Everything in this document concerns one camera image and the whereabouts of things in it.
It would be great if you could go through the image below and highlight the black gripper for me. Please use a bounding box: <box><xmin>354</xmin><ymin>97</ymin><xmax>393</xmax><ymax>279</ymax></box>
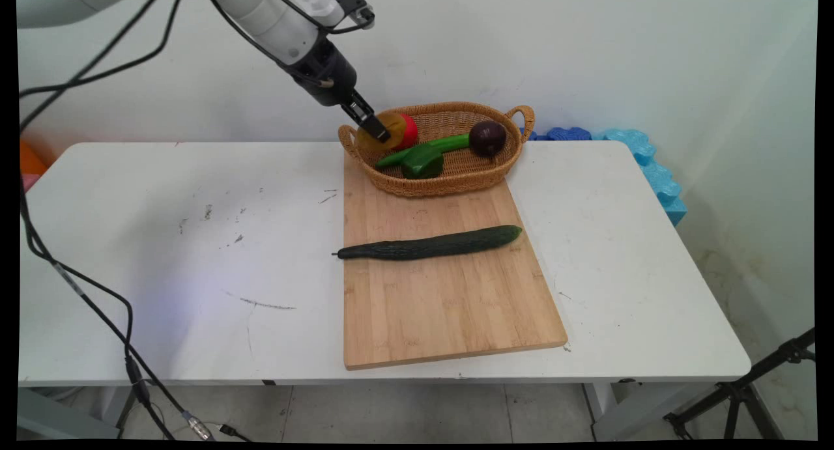
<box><xmin>281</xmin><ymin>38</ymin><xmax>392</xmax><ymax>145</ymax></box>

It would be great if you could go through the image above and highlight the yellow and red fruit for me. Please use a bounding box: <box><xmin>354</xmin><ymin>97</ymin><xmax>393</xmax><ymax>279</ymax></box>
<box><xmin>356</xmin><ymin>111</ymin><xmax>409</xmax><ymax>155</ymax></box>

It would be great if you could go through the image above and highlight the red tomato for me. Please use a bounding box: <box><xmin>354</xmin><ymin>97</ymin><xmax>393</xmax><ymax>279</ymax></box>
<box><xmin>397</xmin><ymin>113</ymin><xmax>420</xmax><ymax>150</ymax></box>

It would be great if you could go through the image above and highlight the green chili pepper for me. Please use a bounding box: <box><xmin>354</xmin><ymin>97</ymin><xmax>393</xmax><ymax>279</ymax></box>
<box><xmin>375</xmin><ymin>134</ymin><xmax>471</xmax><ymax>169</ymax></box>

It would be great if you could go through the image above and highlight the green bell pepper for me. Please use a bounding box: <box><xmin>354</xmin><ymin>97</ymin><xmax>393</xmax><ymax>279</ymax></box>
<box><xmin>401</xmin><ymin>143</ymin><xmax>445</xmax><ymax>180</ymax></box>

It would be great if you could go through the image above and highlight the woven wicker basket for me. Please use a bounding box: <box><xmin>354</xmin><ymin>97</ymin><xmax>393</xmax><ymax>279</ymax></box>
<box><xmin>338</xmin><ymin>102</ymin><xmax>536</xmax><ymax>198</ymax></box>

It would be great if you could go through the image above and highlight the dark purple onion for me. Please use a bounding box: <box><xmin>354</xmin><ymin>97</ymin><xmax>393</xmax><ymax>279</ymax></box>
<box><xmin>468</xmin><ymin>120</ymin><xmax>508</xmax><ymax>158</ymax></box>

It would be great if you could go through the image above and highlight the long green cucumber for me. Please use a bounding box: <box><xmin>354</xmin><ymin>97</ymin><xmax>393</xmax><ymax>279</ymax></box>
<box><xmin>332</xmin><ymin>225</ymin><xmax>523</xmax><ymax>262</ymax></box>

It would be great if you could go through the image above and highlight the bamboo cutting board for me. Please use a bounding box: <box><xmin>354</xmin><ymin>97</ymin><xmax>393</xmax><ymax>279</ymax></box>
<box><xmin>342</xmin><ymin>152</ymin><xmax>569</xmax><ymax>371</ymax></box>

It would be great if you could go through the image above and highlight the dark blue foam piece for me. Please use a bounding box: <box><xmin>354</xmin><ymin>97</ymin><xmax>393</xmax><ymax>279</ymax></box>
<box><xmin>526</xmin><ymin>126</ymin><xmax>594</xmax><ymax>142</ymax></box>

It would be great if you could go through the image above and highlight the light blue foam piece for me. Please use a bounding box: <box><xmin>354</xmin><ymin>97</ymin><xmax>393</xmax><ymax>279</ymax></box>
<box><xmin>594</xmin><ymin>128</ymin><xmax>689</xmax><ymax>227</ymax></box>

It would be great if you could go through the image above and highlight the orange object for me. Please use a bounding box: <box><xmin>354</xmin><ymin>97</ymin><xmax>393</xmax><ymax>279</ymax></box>
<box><xmin>18</xmin><ymin>140</ymin><xmax>50</xmax><ymax>177</ymax></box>

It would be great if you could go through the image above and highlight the white table leg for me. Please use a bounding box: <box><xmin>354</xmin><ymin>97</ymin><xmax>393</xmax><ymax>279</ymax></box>
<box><xmin>590</xmin><ymin>380</ymin><xmax>711</xmax><ymax>442</ymax></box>

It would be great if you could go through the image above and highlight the black tripod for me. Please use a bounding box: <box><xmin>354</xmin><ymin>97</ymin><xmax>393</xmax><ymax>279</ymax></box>
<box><xmin>663</xmin><ymin>328</ymin><xmax>818</xmax><ymax>442</ymax></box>

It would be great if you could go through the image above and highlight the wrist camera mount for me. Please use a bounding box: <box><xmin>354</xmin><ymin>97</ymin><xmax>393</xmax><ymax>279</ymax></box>
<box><xmin>329</xmin><ymin>0</ymin><xmax>377</xmax><ymax>33</ymax></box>

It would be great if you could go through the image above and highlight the black hanging cable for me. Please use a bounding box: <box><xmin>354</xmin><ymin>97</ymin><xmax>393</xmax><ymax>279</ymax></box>
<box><xmin>18</xmin><ymin>0</ymin><xmax>167</xmax><ymax>133</ymax></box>
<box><xmin>18</xmin><ymin>0</ymin><xmax>186</xmax><ymax>99</ymax></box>

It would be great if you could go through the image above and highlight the black cable with connectors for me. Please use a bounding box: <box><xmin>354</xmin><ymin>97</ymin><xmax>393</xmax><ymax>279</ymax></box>
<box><xmin>18</xmin><ymin>176</ymin><xmax>255</xmax><ymax>443</ymax></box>

